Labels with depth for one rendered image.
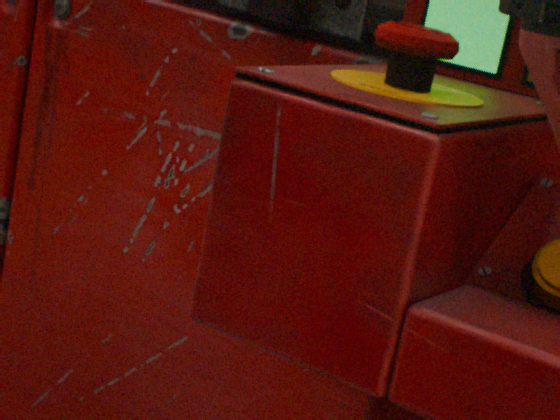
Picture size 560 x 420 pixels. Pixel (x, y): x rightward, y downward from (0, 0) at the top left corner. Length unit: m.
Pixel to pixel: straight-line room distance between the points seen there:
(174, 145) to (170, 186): 0.03
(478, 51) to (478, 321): 0.19
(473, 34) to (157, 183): 0.36
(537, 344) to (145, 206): 0.50
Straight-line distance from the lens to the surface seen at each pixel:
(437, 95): 0.57
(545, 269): 0.55
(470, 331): 0.50
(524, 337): 0.50
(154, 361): 0.96
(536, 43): 0.49
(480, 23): 0.65
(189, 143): 0.91
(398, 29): 0.56
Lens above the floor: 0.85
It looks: 14 degrees down
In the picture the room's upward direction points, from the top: 11 degrees clockwise
